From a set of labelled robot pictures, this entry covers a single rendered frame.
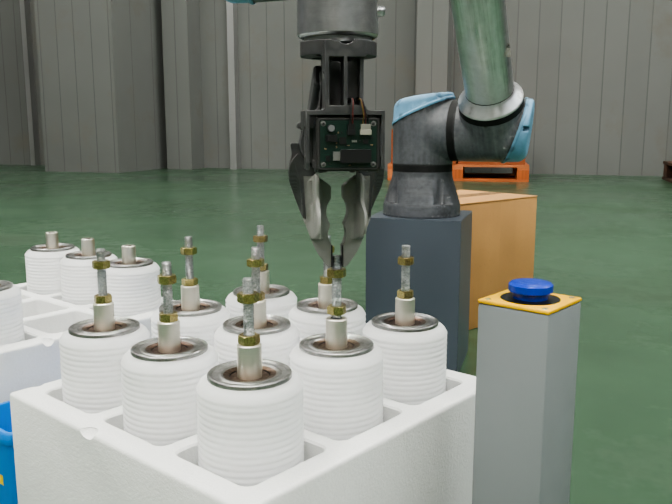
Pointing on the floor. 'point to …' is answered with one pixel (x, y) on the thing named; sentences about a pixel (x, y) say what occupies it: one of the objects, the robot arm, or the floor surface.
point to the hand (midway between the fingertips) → (336, 252)
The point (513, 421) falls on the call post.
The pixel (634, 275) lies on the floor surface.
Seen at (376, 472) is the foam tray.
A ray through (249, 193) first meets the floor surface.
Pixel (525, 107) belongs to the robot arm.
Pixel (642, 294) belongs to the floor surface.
